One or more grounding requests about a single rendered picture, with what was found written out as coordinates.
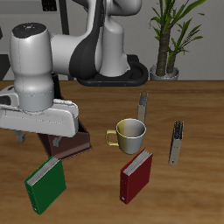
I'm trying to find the small black wall box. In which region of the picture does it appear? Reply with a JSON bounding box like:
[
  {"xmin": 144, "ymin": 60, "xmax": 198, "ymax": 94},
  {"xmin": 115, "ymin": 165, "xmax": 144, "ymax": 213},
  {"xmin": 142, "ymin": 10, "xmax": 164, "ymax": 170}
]
[{"xmin": 41, "ymin": 0, "xmax": 58, "ymax": 12}]

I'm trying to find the dark brown desk caddy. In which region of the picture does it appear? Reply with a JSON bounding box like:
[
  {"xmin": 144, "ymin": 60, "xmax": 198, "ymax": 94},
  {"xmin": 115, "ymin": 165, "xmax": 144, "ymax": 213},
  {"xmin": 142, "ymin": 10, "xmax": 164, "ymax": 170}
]
[{"xmin": 37, "ymin": 73, "xmax": 94, "ymax": 161}]

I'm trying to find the short grey book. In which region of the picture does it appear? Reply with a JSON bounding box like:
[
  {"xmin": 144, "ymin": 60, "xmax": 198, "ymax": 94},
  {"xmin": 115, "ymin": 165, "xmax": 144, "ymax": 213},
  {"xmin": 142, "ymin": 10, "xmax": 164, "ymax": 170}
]
[{"xmin": 136, "ymin": 90, "xmax": 150, "ymax": 124}]

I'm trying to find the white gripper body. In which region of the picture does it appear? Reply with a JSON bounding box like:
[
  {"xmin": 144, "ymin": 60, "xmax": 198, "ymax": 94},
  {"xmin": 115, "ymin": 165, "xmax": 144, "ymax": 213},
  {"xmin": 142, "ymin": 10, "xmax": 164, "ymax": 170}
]
[{"xmin": 0, "ymin": 98, "xmax": 80, "ymax": 138}]

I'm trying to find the green pot plant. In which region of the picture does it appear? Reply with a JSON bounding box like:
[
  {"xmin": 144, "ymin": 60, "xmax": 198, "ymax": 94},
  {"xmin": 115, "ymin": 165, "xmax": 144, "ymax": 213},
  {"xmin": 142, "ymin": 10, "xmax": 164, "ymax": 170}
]
[{"xmin": 148, "ymin": 0, "xmax": 207, "ymax": 82}]

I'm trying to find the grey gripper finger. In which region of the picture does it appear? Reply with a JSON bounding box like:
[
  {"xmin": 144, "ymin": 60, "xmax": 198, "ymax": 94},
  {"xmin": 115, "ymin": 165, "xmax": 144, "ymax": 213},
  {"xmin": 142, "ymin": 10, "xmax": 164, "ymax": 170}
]
[
  {"xmin": 52, "ymin": 135, "xmax": 64, "ymax": 147},
  {"xmin": 12, "ymin": 129, "xmax": 27, "ymax": 144}
]

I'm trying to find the yellow and white mug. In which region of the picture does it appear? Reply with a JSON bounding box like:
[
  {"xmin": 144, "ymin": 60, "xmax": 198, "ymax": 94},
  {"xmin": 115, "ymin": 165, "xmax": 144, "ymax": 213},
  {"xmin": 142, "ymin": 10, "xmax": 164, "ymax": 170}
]
[{"xmin": 105, "ymin": 117, "xmax": 148, "ymax": 156}]

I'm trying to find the red book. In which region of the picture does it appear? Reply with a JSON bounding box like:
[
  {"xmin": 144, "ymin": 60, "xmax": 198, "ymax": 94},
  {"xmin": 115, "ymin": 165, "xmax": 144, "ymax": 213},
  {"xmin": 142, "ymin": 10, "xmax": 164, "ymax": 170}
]
[{"xmin": 119, "ymin": 147, "xmax": 154, "ymax": 206}]

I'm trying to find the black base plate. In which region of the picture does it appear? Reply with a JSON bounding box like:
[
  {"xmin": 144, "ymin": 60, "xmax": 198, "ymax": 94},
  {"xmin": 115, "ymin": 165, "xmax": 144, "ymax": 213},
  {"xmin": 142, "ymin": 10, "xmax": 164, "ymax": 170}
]
[{"xmin": 76, "ymin": 54, "xmax": 150, "ymax": 88}]

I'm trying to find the green book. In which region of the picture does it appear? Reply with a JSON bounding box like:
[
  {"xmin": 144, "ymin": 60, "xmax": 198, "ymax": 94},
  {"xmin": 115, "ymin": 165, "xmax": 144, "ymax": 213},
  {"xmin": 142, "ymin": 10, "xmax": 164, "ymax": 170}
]
[{"xmin": 24, "ymin": 155, "xmax": 67, "ymax": 216}]

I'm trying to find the black vertical post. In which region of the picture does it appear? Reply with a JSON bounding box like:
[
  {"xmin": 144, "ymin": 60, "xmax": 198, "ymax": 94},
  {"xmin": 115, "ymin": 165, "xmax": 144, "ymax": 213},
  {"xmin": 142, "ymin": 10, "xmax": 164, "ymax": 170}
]
[{"xmin": 58, "ymin": 0, "xmax": 71, "ymax": 37}]

